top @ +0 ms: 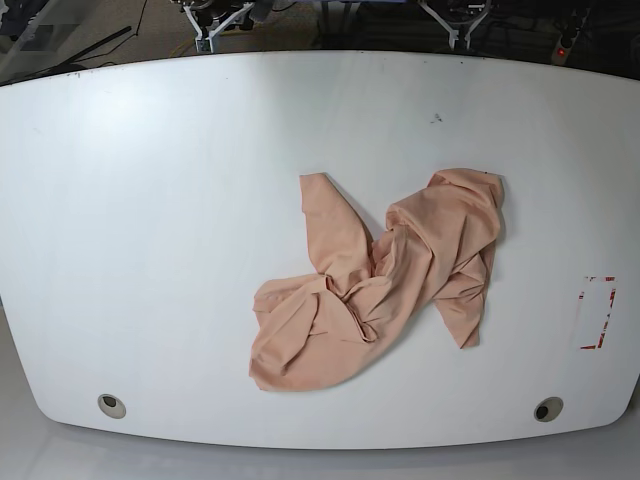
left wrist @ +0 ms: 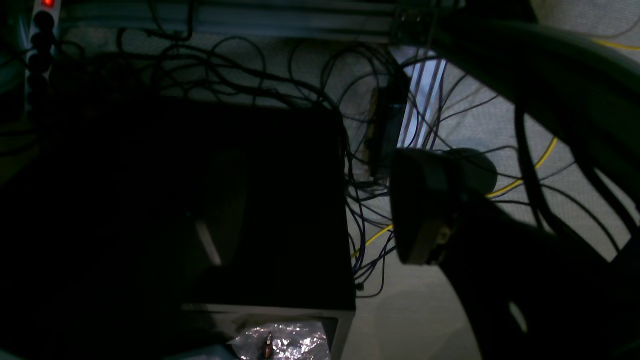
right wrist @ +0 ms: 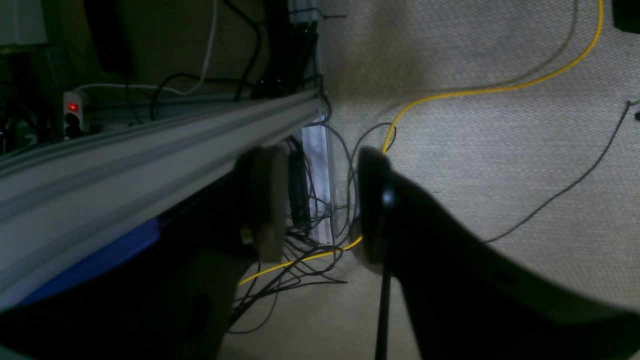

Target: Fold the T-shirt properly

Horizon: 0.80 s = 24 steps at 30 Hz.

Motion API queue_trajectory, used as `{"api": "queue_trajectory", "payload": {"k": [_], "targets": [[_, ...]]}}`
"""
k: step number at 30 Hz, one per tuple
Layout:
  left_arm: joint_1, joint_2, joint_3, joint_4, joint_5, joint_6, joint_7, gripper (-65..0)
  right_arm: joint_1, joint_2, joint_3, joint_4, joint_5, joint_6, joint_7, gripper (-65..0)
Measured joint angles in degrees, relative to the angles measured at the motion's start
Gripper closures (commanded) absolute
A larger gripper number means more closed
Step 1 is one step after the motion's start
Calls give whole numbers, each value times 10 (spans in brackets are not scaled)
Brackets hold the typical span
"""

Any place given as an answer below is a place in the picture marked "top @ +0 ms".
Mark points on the peach T-shirt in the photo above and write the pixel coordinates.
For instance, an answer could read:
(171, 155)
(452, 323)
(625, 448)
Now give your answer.
(320, 330)

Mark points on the left white robot stand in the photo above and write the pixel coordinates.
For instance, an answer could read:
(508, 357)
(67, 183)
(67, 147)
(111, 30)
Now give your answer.
(210, 19)

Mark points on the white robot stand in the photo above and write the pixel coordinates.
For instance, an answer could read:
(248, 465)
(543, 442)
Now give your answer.
(210, 19)
(459, 18)

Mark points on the right white robot stand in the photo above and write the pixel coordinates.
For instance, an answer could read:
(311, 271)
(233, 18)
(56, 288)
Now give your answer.
(459, 18)

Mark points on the left table grommet hole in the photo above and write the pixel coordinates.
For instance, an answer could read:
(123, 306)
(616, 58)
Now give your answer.
(111, 406)

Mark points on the table grommet hole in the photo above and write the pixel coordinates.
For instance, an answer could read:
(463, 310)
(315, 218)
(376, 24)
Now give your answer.
(111, 406)
(548, 409)

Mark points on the red tape rectangle marking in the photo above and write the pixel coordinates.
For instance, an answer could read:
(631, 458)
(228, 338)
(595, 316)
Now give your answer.
(595, 304)

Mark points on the right table grommet hole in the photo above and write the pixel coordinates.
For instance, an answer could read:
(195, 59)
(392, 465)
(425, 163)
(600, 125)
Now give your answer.
(548, 409)

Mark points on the power strip with red light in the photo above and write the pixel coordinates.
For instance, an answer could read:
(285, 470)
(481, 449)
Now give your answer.
(568, 36)

